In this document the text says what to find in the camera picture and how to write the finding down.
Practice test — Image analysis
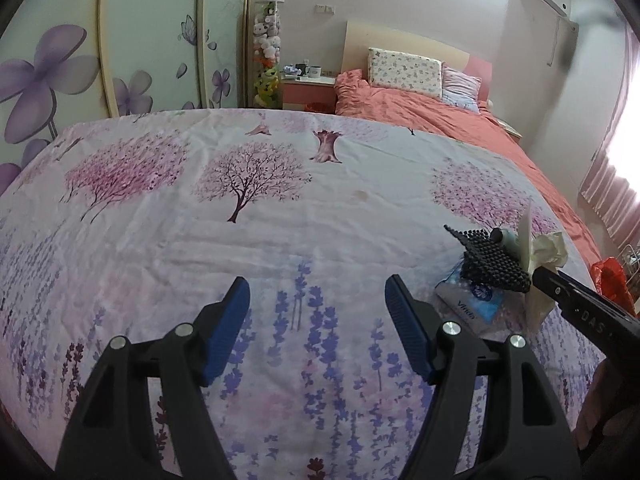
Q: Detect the white mug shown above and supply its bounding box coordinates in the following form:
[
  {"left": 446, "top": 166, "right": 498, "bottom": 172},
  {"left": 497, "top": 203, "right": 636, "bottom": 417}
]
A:
[{"left": 308, "top": 65, "right": 322, "bottom": 78}]

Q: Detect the black dotted cloth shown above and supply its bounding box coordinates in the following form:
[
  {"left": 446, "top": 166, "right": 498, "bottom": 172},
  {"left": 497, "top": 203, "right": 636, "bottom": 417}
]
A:
[{"left": 444, "top": 226, "right": 532, "bottom": 294}]

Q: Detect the pink white nightstand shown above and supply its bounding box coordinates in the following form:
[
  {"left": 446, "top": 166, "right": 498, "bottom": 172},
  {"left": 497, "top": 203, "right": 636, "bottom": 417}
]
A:
[{"left": 282, "top": 76, "right": 336, "bottom": 114}]

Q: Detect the blue tissue pack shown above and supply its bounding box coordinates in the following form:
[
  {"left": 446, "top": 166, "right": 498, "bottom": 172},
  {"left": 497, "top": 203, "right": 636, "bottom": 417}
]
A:
[{"left": 435, "top": 261, "right": 504, "bottom": 333}]

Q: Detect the red plastic trash basket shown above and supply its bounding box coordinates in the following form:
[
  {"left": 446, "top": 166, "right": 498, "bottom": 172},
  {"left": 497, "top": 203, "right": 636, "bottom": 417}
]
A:
[{"left": 589, "top": 257, "right": 637, "bottom": 318}]

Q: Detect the floral purple bedsheet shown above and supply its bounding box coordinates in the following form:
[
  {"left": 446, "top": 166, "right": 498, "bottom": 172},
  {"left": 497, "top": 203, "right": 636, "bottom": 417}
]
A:
[{"left": 0, "top": 107, "right": 606, "bottom": 478}]

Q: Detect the pink curtain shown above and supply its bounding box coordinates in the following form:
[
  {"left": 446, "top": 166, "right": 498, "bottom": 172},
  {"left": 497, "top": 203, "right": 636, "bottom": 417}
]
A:
[{"left": 579, "top": 151, "right": 639, "bottom": 248}]

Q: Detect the sliding wardrobe with flowers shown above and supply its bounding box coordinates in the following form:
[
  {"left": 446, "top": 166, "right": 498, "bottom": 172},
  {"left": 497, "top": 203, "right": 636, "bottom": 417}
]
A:
[{"left": 1, "top": 0, "right": 248, "bottom": 185}]

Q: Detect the beige pink headboard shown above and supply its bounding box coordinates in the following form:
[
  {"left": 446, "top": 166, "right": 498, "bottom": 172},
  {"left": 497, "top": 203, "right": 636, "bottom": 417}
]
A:
[{"left": 340, "top": 21, "right": 492, "bottom": 101}]

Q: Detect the floral white pillow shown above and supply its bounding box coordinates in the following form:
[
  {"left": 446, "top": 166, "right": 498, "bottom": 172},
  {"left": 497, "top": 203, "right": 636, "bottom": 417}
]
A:
[{"left": 368, "top": 48, "right": 442, "bottom": 99}]

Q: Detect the white tissue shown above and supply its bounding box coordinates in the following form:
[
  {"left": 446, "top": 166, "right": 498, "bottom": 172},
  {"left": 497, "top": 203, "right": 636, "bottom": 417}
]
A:
[{"left": 515, "top": 199, "right": 571, "bottom": 334}]

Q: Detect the far side nightstand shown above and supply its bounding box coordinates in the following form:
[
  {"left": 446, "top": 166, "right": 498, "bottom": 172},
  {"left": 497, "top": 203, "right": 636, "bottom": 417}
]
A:
[{"left": 497, "top": 119, "right": 522, "bottom": 143}]

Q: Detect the salmon pink duvet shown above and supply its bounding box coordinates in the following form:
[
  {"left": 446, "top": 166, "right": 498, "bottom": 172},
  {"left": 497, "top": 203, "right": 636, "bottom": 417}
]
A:
[{"left": 334, "top": 68, "right": 601, "bottom": 266}]

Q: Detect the wall socket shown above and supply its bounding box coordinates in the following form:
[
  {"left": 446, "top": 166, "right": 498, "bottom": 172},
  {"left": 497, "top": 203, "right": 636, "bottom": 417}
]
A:
[{"left": 314, "top": 4, "right": 335, "bottom": 14}]

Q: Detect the pink striped pillow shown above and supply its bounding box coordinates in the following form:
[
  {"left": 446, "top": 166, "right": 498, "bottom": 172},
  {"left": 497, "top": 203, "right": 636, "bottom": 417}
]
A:
[{"left": 442, "top": 65, "right": 482, "bottom": 114}]

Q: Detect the plush toy tube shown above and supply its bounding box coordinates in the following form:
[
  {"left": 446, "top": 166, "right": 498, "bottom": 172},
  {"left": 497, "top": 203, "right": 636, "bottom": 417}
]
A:
[{"left": 252, "top": 0, "right": 283, "bottom": 110}]

